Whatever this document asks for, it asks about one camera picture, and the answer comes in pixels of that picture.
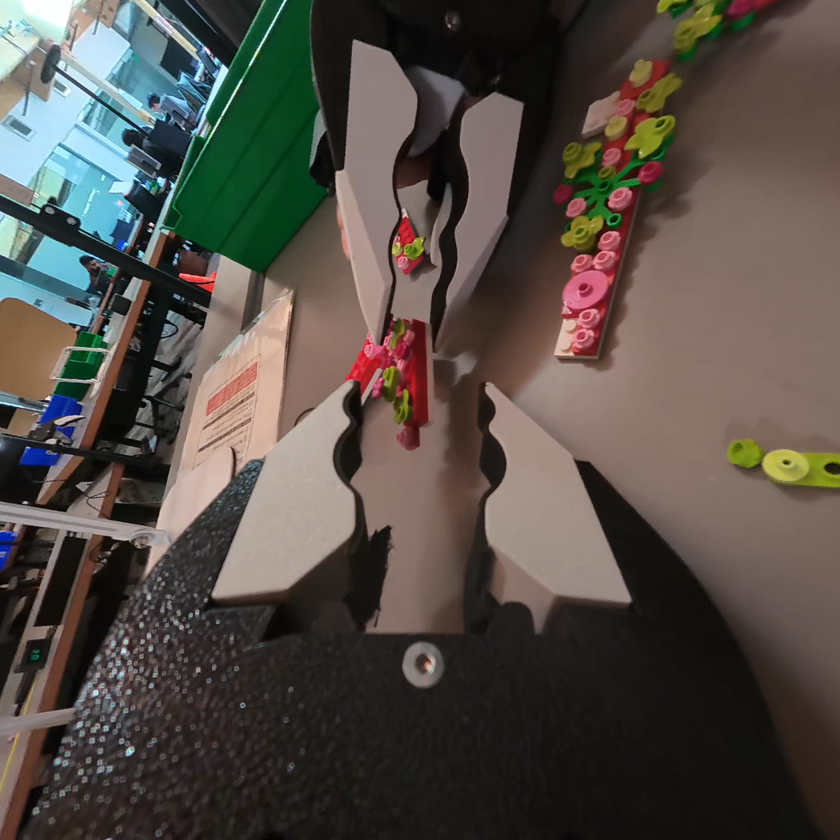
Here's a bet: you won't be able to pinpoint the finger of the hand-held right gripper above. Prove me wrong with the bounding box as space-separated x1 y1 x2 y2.
333 39 421 345
427 91 526 355

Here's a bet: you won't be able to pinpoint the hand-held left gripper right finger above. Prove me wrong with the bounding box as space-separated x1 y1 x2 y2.
462 382 634 634

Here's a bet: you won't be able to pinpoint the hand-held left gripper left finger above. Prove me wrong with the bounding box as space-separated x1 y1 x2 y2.
210 381 395 632

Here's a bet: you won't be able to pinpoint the short red flowered lego piece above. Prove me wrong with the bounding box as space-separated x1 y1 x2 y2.
392 209 429 277

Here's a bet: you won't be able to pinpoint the red lego heart half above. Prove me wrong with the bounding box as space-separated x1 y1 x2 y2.
346 317 435 450

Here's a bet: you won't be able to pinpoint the lime lego plate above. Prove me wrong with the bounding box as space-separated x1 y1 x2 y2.
761 448 840 490

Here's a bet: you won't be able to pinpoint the person's right hand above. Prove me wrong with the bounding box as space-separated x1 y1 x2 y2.
395 156 435 193

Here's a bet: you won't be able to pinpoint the white rounded card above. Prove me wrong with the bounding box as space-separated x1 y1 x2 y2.
147 446 238 572

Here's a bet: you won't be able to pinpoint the green plastic bin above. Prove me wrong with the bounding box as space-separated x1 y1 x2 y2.
161 0 329 275

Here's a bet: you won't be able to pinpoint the clear plastic bag with papers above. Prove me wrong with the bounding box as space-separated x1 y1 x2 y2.
174 289 296 473

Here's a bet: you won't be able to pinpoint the long red flowered brick strip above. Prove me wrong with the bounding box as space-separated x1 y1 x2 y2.
553 58 685 361

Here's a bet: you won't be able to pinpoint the red object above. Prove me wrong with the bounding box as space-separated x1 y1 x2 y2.
174 259 217 296

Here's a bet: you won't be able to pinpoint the white metal bar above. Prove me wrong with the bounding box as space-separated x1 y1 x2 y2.
0 502 161 549

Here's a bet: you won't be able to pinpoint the blue storage bins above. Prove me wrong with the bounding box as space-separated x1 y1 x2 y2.
20 394 86 467

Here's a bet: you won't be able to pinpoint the small green storage bins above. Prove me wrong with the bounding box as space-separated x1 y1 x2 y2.
52 330 109 401

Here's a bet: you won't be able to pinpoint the small digital display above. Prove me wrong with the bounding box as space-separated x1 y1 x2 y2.
16 633 53 673

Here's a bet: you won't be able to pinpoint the light wooden board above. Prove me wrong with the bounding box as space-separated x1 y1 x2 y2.
0 297 80 401

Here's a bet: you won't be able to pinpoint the black metal frame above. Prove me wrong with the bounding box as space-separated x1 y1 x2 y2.
0 193 214 473

